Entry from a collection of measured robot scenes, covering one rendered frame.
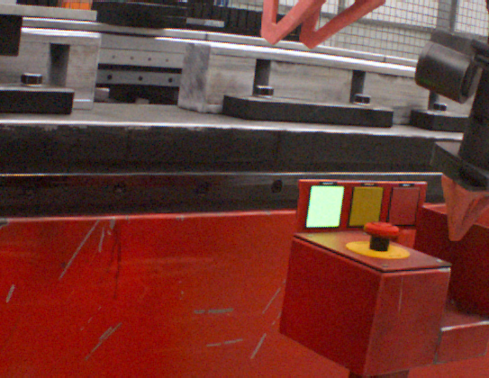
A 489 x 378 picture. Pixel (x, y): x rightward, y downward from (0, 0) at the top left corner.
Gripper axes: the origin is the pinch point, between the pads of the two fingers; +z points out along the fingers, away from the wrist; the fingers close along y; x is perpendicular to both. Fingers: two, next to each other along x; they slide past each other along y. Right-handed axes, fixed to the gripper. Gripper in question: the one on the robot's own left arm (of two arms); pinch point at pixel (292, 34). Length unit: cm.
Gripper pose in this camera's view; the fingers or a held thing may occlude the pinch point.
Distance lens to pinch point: 76.7
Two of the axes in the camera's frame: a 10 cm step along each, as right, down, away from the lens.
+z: -4.7, 7.9, 4.0
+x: 6.5, 6.1, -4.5
